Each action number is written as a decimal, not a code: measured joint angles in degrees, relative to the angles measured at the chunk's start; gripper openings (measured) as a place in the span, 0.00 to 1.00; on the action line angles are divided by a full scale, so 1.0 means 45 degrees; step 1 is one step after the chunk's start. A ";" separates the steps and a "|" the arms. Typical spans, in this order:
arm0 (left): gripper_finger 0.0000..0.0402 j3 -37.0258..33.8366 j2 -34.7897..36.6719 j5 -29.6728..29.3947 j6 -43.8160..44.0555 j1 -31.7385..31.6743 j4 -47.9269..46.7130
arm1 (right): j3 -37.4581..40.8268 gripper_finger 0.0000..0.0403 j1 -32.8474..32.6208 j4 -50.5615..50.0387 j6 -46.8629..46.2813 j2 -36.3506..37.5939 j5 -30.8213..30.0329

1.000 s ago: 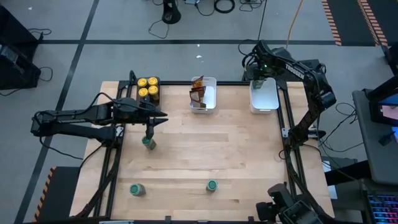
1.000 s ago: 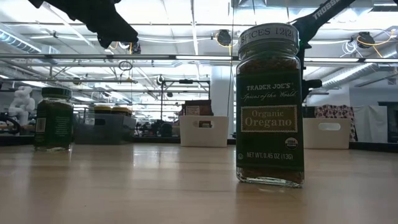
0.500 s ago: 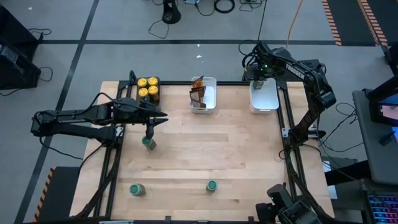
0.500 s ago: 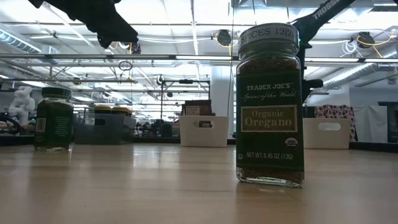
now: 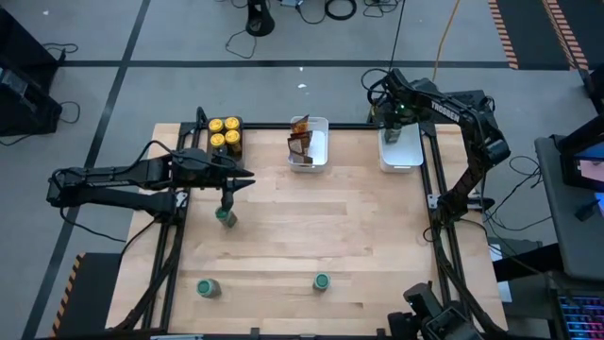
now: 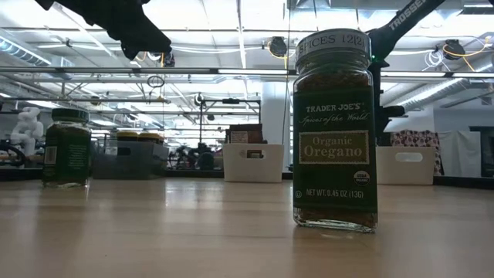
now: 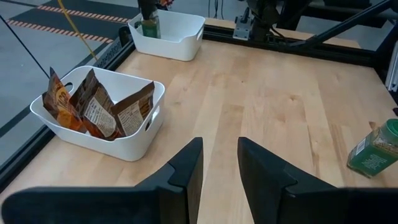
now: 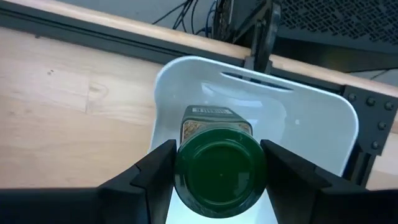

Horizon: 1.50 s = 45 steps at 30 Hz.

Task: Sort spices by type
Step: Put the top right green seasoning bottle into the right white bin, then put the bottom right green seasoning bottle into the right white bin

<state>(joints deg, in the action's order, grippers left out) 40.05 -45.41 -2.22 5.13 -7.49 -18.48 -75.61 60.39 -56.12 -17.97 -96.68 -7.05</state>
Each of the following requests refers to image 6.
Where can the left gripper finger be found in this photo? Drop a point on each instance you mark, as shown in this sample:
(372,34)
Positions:
(156,40)
(130,51)

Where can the green-lid oregano jar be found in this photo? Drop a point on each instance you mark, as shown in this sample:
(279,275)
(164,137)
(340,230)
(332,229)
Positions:
(65,154)
(333,154)

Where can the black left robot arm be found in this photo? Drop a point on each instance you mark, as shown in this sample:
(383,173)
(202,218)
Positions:
(77,5)

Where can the black background robot arm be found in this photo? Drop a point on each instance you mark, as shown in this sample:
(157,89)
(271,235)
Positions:
(200,158)

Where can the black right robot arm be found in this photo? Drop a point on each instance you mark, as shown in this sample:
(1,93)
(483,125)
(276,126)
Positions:
(405,15)

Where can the long overhead light bar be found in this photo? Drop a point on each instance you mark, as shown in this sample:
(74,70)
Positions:
(116,70)

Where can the floral patterned cloth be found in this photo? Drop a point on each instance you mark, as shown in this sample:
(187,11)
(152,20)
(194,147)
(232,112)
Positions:
(417,138)

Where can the white plastic bin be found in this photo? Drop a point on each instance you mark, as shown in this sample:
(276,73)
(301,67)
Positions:
(252,170)
(405,173)

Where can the black floor stand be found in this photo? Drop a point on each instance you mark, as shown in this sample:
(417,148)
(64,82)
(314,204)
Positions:
(231,101)

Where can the white cloth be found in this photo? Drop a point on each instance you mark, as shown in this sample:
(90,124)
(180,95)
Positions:
(461,154)

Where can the grey plastic bin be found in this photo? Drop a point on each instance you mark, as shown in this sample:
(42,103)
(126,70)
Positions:
(131,162)

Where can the dark cabinet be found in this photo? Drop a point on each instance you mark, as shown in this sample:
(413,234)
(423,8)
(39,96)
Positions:
(487,154)

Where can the white robot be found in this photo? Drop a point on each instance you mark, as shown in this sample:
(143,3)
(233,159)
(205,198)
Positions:
(27,127)

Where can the black aluminium table frame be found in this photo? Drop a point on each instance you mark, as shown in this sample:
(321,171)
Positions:
(19,173)

